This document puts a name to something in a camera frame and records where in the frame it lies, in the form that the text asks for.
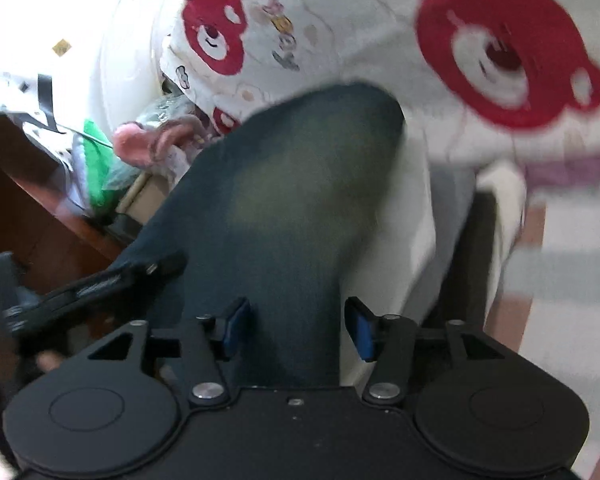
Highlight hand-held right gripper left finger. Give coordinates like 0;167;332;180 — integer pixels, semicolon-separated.
86;296;252;407

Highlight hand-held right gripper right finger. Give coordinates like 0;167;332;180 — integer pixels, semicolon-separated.
344;296;506;406

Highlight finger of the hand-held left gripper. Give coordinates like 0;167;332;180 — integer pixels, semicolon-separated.
44;251;189;322

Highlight dark green jeans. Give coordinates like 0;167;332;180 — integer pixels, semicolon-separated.
111;81;407;389

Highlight person's left hand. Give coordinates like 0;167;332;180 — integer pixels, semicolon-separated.
35;351;68;374

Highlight beige box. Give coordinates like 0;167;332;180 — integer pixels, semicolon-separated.
114;169;177;227

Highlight green plastic bag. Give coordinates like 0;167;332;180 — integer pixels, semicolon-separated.
79;119;147;212

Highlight brown wooden cabinet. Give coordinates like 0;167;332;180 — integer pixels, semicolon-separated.
0;114;132;362

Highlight grey rabbit plush toy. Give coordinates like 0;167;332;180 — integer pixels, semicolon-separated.
111;111;207;172

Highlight small white folded garment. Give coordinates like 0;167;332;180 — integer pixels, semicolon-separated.
474;164;529;272

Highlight dog printed floor mat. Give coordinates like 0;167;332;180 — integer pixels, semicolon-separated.
484;189;600;467

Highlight white pillow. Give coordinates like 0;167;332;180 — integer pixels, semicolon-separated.
96;0;207;137

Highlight bear printed quilt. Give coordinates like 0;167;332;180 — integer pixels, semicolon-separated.
149;0;600;202

